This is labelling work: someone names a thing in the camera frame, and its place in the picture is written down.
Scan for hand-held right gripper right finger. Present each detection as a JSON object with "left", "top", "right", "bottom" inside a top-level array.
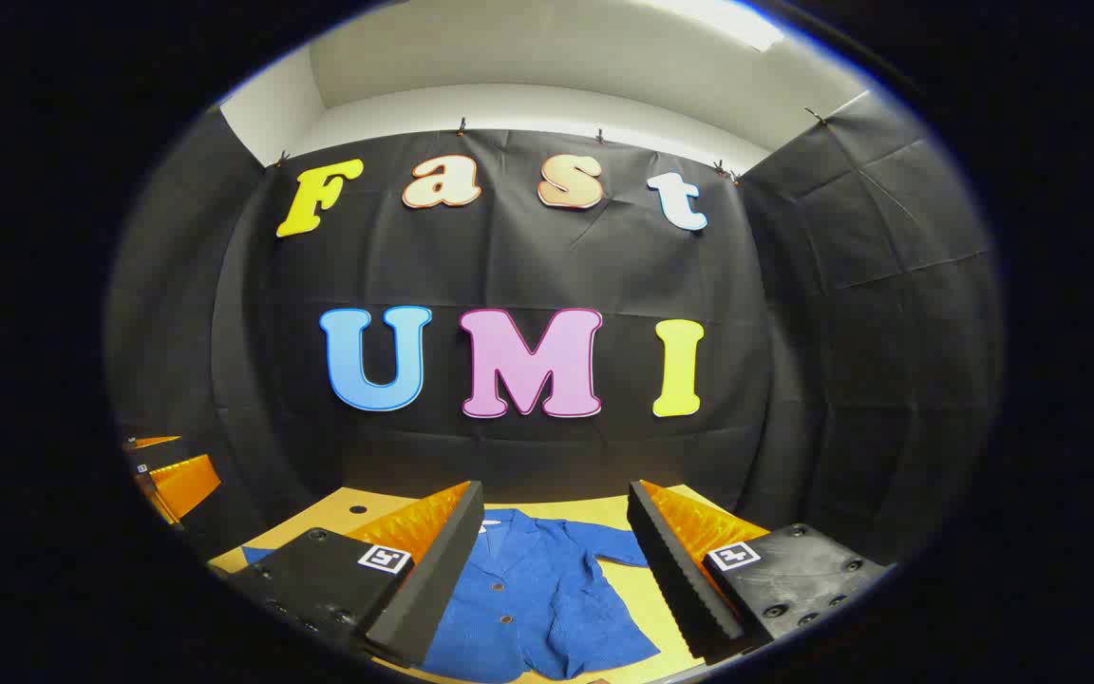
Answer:
[{"left": 627, "top": 479, "right": 893, "bottom": 666}]

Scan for blue button shirt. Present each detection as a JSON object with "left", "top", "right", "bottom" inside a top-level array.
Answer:
[{"left": 241, "top": 508, "right": 662, "bottom": 683}]

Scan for black backdrop cloth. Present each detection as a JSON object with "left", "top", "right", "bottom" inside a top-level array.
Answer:
[{"left": 105, "top": 90, "right": 1004, "bottom": 571}]

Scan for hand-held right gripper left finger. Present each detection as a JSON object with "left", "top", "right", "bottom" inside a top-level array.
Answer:
[{"left": 208, "top": 480, "right": 485, "bottom": 669}]

